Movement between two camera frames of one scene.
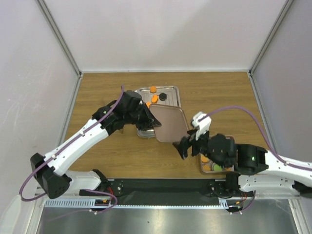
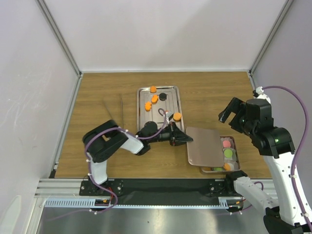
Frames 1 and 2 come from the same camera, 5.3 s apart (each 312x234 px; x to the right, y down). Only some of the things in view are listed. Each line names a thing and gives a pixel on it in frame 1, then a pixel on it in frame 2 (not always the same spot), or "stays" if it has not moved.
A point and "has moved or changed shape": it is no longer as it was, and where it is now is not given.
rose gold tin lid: x=174 y=126 has moved or changed shape
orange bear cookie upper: x=154 y=99 stays
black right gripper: x=182 y=146 to x=235 y=105
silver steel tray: x=165 y=95 stays
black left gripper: x=149 y=120 to x=176 y=136
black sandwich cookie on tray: x=162 y=96 stays
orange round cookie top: x=153 y=89 stays
